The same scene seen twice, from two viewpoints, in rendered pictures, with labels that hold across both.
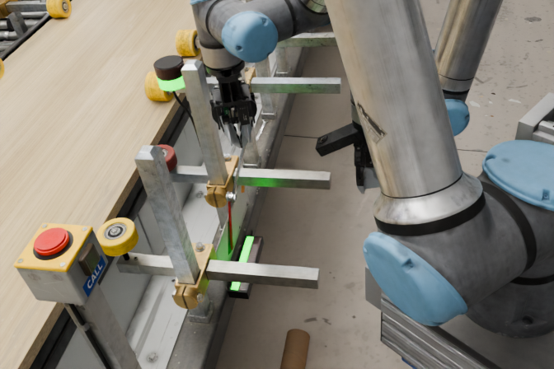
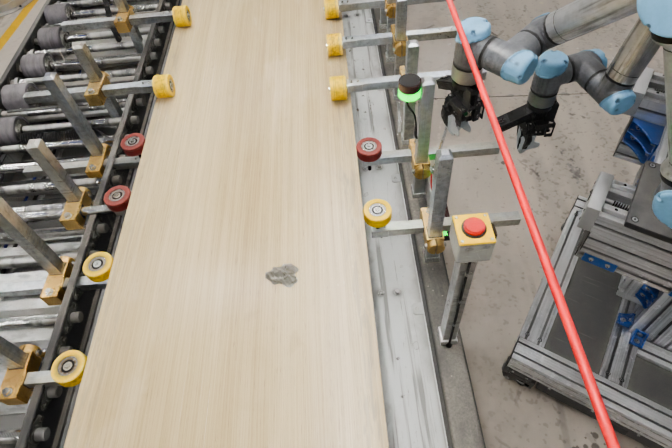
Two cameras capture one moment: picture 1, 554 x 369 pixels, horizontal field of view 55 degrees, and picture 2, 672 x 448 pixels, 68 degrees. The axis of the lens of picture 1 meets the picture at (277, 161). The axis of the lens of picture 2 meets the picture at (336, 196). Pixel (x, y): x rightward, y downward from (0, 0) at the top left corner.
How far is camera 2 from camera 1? 0.74 m
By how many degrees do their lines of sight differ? 15
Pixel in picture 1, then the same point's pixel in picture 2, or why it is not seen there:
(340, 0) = not seen: outside the picture
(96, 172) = (327, 167)
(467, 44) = (648, 55)
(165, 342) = (400, 280)
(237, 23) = (519, 60)
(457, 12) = (645, 35)
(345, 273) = not seen: hidden behind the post
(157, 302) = (378, 254)
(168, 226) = (441, 201)
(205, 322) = (437, 260)
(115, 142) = (325, 140)
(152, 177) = (447, 170)
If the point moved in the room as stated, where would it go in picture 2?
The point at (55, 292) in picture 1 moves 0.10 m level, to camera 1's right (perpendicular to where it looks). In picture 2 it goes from (475, 256) to (521, 240)
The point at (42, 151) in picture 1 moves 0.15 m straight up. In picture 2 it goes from (268, 156) to (259, 120)
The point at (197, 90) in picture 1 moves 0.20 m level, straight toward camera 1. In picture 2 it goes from (430, 98) to (476, 143)
